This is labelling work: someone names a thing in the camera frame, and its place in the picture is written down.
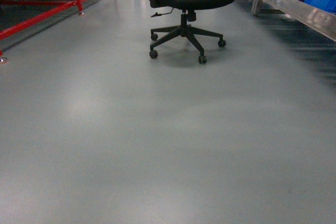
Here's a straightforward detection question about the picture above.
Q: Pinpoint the steel roller conveyor rack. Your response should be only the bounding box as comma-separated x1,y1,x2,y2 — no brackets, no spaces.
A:
251,0,335,41

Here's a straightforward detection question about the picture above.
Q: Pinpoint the red metal frame table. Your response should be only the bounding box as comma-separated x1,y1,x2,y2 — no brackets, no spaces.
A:
0,0,118,64

